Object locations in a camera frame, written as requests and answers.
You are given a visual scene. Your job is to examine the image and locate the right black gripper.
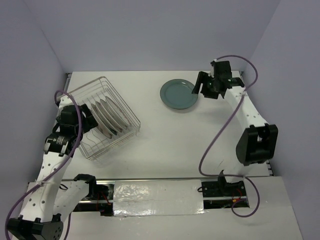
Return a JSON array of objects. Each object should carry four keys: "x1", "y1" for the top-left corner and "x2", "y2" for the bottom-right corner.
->
[{"x1": 191, "y1": 71, "x2": 220, "y2": 100}]

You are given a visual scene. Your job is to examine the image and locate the teal green plate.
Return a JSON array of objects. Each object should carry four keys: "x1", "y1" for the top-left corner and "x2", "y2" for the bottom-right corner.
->
[{"x1": 159, "y1": 79, "x2": 198, "y2": 110}]

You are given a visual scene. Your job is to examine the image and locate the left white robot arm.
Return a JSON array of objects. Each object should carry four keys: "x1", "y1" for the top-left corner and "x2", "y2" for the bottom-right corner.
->
[{"x1": 5, "y1": 104, "x2": 98, "y2": 240}]

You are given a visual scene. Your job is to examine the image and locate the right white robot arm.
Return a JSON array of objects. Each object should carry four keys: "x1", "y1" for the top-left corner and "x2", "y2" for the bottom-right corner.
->
[{"x1": 192, "y1": 55, "x2": 279, "y2": 169}]

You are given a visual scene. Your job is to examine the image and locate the silver foil sheet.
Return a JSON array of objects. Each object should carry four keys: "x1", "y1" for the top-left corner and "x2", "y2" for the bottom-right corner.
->
[{"x1": 113, "y1": 179, "x2": 205, "y2": 217}]

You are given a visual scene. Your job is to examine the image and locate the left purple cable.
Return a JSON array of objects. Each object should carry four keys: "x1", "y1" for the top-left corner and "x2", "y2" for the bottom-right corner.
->
[{"x1": 4, "y1": 89, "x2": 83, "y2": 240}]

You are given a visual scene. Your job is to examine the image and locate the wire dish rack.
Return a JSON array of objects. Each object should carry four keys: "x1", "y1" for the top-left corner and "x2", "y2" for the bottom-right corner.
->
[{"x1": 67, "y1": 76, "x2": 141, "y2": 160}]

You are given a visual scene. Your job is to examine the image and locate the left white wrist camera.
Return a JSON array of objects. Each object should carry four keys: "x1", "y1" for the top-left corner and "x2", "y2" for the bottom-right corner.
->
[{"x1": 56, "y1": 95, "x2": 73, "y2": 109}]

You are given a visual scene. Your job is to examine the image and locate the metal base rail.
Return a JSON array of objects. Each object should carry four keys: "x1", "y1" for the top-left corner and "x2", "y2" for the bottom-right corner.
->
[{"x1": 74, "y1": 179, "x2": 249, "y2": 217}]

